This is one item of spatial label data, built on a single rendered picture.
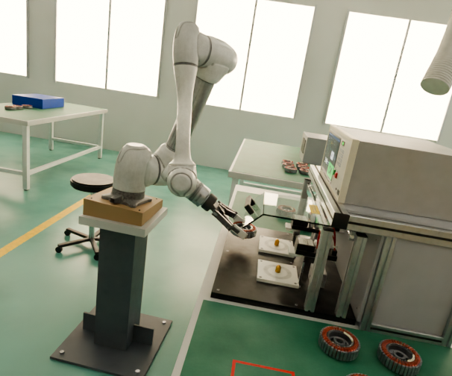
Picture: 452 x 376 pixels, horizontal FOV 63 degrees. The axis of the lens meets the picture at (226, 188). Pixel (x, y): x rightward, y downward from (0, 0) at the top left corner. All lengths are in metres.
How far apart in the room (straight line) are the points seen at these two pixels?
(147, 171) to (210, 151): 4.41
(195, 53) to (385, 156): 0.84
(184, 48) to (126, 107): 4.90
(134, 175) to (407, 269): 1.17
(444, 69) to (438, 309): 1.53
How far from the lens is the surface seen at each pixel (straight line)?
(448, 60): 2.56
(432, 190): 1.30
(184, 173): 1.32
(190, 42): 1.59
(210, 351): 1.07
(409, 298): 1.31
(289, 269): 1.47
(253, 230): 1.55
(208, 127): 6.10
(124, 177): 1.76
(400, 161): 1.24
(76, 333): 2.29
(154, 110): 6.27
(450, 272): 1.30
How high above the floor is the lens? 1.44
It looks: 16 degrees down
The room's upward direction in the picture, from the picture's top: 9 degrees clockwise
